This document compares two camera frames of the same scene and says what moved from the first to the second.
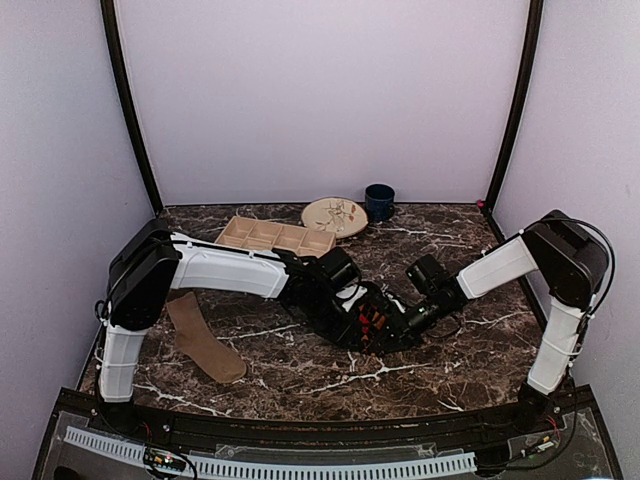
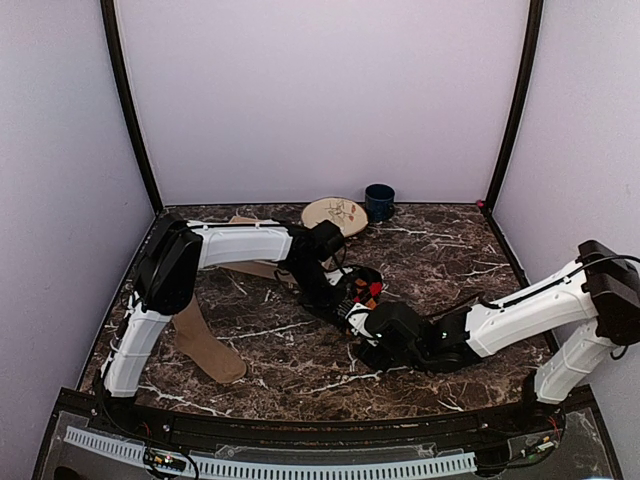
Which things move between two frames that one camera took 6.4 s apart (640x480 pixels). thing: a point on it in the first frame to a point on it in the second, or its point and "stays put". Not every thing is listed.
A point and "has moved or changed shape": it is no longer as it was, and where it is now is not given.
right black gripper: [403, 333] to [373, 359]
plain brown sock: [197, 339] stays put
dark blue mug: [380, 202] stays put
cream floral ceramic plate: [341, 217] stays put
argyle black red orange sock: [371, 320] has moved or changed shape
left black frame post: [127, 104] stays put
